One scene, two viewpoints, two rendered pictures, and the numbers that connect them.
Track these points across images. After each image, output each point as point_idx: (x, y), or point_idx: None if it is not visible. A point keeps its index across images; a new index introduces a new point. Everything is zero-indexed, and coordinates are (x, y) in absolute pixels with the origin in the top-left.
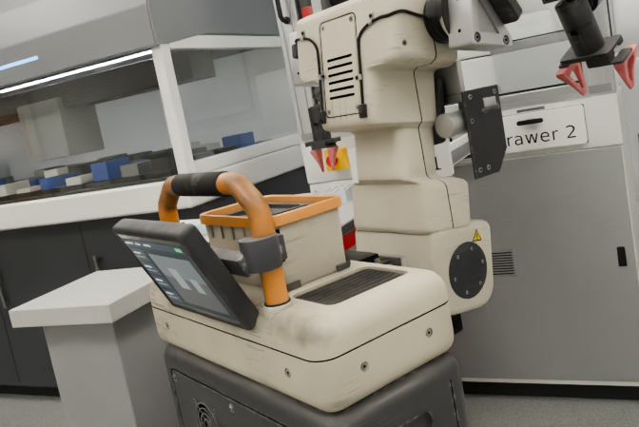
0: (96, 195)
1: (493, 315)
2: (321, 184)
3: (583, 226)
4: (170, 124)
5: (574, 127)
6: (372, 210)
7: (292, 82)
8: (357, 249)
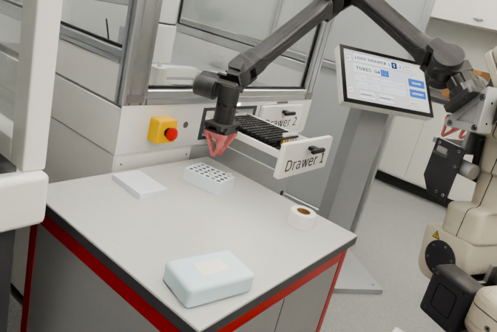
0: None
1: None
2: (129, 155)
3: (274, 180)
4: (41, 69)
5: (296, 118)
6: (494, 232)
7: (139, 26)
8: (470, 259)
